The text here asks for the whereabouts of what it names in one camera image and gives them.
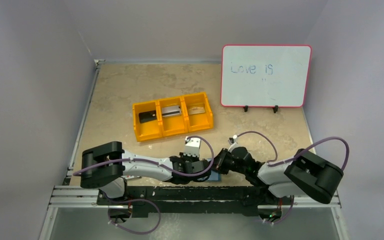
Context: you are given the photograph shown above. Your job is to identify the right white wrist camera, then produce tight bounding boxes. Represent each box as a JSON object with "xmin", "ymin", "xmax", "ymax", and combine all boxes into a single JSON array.
[{"xmin": 227, "ymin": 134, "xmax": 240, "ymax": 153}]

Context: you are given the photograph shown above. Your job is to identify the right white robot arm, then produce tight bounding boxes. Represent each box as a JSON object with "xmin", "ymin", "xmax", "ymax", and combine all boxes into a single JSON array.
[{"xmin": 211, "ymin": 146, "xmax": 344, "ymax": 204}]

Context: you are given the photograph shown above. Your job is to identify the black card in bin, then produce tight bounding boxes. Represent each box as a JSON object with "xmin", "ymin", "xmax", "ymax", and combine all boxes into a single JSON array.
[{"xmin": 138, "ymin": 110, "xmax": 157, "ymax": 124}]

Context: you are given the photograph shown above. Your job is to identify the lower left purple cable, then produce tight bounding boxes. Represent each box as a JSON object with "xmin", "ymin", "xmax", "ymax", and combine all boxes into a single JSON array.
[{"xmin": 107, "ymin": 198, "xmax": 162, "ymax": 235}]

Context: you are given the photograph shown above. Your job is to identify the right whiteboard stand foot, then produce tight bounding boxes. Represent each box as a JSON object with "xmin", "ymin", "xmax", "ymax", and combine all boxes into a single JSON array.
[{"xmin": 272, "ymin": 105, "xmax": 279, "ymax": 114}]

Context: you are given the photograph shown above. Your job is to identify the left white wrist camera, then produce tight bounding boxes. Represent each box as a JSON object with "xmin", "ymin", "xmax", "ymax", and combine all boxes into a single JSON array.
[{"xmin": 183, "ymin": 136, "xmax": 202, "ymax": 158}]

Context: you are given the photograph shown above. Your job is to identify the pink framed whiteboard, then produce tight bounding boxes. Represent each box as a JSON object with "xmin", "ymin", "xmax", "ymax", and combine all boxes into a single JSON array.
[{"xmin": 220, "ymin": 44, "xmax": 313, "ymax": 108}]

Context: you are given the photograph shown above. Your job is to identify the blue card holder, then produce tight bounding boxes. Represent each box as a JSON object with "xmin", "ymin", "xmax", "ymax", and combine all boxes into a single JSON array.
[{"xmin": 206, "ymin": 160, "xmax": 222, "ymax": 182}]

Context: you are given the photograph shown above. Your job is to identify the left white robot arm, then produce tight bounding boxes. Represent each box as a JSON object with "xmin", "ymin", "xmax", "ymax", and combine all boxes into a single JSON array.
[{"xmin": 73, "ymin": 141, "xmax": 213, "ymax": 205}]

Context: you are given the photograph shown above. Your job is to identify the gold card in bin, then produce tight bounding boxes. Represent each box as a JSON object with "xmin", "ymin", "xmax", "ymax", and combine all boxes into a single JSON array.
[{"xmin": 187, "ymin": 103, "xmax": 205, "ymax": 111}]

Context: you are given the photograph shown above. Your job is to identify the gold magnetic stripe card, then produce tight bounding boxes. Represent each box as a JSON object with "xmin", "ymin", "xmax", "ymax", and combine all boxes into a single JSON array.
[{"xmin": 187, "ymin": 107, "xmax": 206, "ymax": 115}]

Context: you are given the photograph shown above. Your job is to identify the silver card in bin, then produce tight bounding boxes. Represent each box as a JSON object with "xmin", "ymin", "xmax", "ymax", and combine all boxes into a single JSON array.
[{"xmin": 161, "ymin": 105, "xmax": 182, "ymax": 118}]

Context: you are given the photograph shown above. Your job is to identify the middle yellow bin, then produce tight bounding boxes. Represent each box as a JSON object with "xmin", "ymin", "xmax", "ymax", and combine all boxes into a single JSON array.
[{"xmin": 158, "ymin": 96, "xmax": 188, "ymax": 137}]

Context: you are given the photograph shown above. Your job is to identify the left yellow bin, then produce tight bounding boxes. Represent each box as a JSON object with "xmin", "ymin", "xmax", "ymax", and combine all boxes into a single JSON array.
[{"xmin": 132, "ymin": 100, "xmax": 163, "ymax": 142}]

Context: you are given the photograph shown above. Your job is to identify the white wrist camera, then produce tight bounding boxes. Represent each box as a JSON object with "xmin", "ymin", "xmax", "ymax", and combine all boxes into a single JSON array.
[
  {"xmin": 227, "ymin": 134, "xmax": 240, "ymax": 153},
  {"xmin": 183, "ymin": 136, "xmax": 202, "ymax": 158}
]

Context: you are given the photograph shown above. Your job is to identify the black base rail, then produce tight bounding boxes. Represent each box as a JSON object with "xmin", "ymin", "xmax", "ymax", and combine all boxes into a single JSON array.
[{"xmin": 96, "ymin": 186, "xmax": 291, "ymax": 218}]

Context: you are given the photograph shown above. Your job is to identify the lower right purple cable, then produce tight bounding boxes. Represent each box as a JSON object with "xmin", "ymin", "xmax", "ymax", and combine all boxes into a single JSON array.
[{"xmin": 261, "ymin": 195, "xmax": 295, "ymax": 227}]

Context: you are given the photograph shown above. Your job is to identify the right yellow bin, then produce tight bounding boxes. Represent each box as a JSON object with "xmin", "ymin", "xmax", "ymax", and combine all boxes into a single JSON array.
[{"xmin": 183, "ymin": 92, "xmax": 214, "ymax": 133}]

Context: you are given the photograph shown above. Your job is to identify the yellow bin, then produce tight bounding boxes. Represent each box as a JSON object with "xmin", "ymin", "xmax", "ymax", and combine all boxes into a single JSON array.
[
  {"xmin": 183, "ymin": 92, "xmax": 214, "ymax": 133},
  {"xmin": 132, "ymin": 100, "xmax": 163, "ymax": 142},
  {"xmin": 158, "ymin": 96, "xmax": 188, "ymax": 137}
]

